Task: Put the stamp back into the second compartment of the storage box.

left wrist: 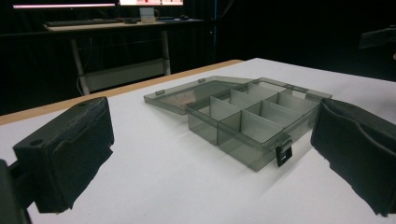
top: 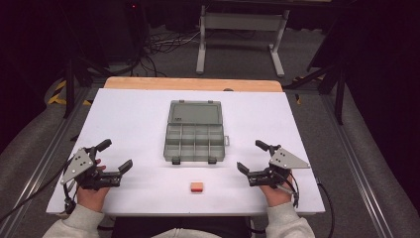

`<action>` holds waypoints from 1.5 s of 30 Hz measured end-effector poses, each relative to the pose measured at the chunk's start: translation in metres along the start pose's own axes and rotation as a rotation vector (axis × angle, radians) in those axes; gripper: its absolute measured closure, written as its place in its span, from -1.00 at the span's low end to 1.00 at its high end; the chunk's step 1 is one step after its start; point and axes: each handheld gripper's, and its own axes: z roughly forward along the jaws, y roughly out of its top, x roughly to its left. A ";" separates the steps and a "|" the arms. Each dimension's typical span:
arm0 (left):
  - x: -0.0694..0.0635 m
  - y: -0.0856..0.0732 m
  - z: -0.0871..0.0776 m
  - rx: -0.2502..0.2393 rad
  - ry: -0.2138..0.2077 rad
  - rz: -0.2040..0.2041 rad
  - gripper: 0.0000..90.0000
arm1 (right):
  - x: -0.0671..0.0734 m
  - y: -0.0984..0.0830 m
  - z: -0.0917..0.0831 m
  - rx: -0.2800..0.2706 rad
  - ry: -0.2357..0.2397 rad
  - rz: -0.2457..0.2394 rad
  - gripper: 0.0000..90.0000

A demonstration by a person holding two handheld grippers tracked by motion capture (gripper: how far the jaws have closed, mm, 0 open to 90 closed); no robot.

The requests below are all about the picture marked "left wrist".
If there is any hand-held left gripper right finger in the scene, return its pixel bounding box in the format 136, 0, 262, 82
310, 98, 396, 217

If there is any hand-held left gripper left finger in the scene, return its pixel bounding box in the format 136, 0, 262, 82
12, 96, 115, 215

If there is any clear grey compartment storage box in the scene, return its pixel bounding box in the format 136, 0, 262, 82
143, 75, 333, 173

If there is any background desk with metal legs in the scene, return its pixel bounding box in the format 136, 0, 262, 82
43, 18, 206, 96

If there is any black keyboard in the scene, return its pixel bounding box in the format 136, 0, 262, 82
45, 18, 124, 28

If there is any wide computer monitor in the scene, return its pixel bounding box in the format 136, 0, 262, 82
12, 3, 117, 9

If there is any white cup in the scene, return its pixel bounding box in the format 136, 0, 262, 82
138, 7, 161, 24

